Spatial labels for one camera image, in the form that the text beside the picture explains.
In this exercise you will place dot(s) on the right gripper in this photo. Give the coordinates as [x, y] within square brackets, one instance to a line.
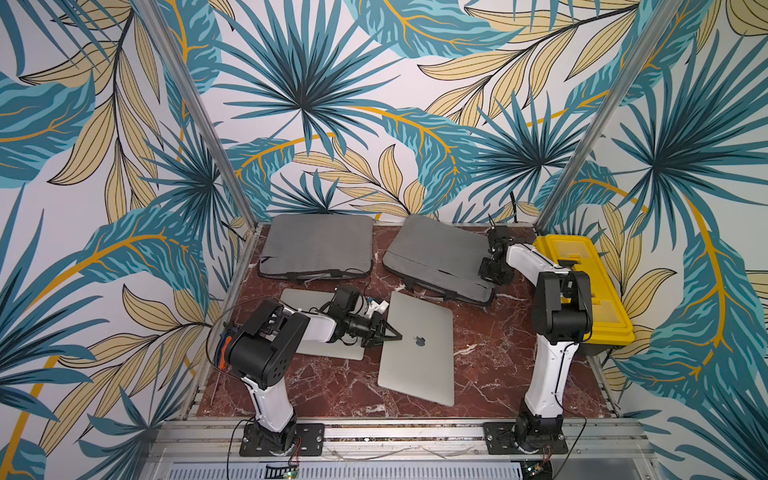
[492, 268]

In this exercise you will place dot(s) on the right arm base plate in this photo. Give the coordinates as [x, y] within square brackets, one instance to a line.
[537, 437]

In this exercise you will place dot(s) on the right aluminium frame post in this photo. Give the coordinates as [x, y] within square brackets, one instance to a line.
[635, 64]

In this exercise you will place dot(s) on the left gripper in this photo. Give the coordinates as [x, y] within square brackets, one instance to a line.
[378, 332]

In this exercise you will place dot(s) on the yellow black toolbox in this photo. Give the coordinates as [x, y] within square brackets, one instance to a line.
[612, 329]

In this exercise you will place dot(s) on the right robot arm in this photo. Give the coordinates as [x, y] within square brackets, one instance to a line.
[562, 317]

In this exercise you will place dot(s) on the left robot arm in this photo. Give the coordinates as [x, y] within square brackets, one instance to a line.
[260, 351]

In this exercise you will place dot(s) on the left aluminium frame post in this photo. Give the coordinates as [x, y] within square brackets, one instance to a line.
[161, 34]

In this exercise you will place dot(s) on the grey zippered laptop bag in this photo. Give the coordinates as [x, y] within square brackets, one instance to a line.
[303, 247]

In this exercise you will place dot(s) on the grey laptop sleeve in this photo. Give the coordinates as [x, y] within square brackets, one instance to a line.
[441, 258]

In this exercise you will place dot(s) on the aluminium front rail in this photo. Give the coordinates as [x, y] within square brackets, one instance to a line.
[211, 439]

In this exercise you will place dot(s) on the silver laptop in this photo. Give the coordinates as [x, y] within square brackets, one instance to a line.
[421, 363]
[342, 349]

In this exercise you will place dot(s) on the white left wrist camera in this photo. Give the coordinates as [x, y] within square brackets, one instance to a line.
[375, 307]

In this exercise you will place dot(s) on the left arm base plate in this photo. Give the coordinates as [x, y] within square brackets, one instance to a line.
[306, 439]

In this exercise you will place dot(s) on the white ventilation grille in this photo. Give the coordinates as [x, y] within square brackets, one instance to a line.
[348, 470]

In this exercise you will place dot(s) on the aluminium frame post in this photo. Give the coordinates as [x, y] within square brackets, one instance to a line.
[635, 64]
[161, 34]

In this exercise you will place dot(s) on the orange handled screwdriver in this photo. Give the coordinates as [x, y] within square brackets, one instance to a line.
[216, 355]

